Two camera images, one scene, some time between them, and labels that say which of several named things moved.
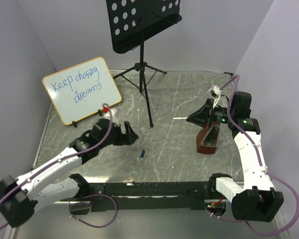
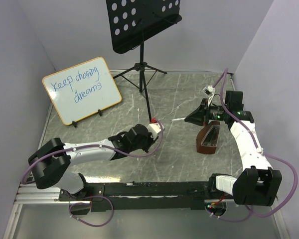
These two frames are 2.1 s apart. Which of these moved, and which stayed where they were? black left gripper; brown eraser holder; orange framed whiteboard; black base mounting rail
Moved: black left gripper
Stayed: black base mounting rail; orange framed whiteboard; brown eraser holder
